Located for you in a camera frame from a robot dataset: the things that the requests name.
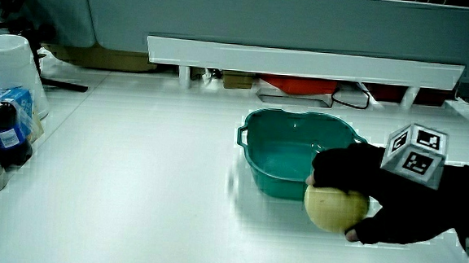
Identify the person's right hand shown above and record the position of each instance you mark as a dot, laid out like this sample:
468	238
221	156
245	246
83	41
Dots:
401	203

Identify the yellow pear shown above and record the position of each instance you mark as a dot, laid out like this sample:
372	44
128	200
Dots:
331	211

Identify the white desk shelf riser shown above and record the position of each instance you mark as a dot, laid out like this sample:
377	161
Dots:
304	64

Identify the white desk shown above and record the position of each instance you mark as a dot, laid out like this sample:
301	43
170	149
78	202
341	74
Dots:
133	190

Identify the teal plastic basin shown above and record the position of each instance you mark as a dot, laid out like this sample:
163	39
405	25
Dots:
282	159

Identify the grey flat tray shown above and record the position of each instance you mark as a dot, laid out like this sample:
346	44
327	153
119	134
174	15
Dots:
293	99

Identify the orange box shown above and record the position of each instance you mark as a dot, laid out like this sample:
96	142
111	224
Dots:
298	85

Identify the small brown cardboard box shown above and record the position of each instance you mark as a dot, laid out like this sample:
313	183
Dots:
237	80

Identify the wide grey partition panel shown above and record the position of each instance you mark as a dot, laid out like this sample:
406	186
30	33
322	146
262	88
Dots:
266	15

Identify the large flat cardboard box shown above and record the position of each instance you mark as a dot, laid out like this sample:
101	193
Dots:
100	58

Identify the narrow grey partition panel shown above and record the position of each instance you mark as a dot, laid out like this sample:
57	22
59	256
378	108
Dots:
62	7

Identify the blue carton box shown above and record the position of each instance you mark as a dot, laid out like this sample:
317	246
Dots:
21	100

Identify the dark soda bottle blue cap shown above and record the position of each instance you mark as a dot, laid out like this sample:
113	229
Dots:
0	123

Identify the white plastic bucket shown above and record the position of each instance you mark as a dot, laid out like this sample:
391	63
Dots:
6	64

